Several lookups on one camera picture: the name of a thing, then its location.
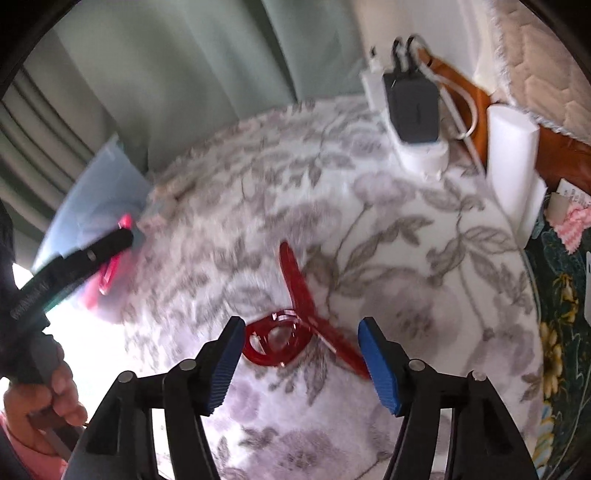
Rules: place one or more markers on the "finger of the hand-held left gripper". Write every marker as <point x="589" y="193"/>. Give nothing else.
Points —
<point x="111" y="244"/>

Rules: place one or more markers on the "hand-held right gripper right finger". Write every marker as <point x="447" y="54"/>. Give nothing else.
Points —
<point x="381" y="364"/>

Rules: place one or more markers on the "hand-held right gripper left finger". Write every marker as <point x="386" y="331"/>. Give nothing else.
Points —
<point x="226" y="364"/>

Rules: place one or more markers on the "translucent plastic container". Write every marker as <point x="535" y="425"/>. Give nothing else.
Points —
<point x="101" y="184"/>

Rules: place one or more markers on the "red hair clip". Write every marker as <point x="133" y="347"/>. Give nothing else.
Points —
<point x="293" y="277"/>

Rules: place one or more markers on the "person's left forearm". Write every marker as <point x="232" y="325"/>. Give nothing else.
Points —
<point x="27" y="464"/>

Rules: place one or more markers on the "person's left hand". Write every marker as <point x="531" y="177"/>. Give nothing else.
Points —
<point x="67" y="392"/>

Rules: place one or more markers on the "floral blanket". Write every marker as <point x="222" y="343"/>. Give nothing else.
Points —
<point x="392" y="230"/>

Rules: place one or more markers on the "dark floral cloth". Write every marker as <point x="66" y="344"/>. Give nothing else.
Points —
<point x="554" y="323"/>

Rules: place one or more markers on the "green curtain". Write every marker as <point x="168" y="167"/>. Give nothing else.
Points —
<point x="184" y="69"/>

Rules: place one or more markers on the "white power strip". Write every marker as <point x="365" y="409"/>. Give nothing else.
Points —
<point x="422" y="157"/>

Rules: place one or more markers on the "pink and white cloth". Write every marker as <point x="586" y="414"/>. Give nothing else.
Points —
<point x="572" y="226"/>

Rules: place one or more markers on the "white foam block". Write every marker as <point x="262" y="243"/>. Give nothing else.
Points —
<point x="512" y="152"/>

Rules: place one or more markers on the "white paper tag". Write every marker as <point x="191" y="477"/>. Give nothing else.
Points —
<point x="575" y="191"/>

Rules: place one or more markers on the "black charger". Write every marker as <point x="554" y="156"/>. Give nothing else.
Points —
<point x="411" y="106"/>

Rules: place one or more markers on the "orange wooden furniture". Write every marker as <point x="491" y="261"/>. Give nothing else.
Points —
<point x="480" y="106"/>

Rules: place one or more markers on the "quilted beige cover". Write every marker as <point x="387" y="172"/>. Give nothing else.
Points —
<point x="540" y="60"/>

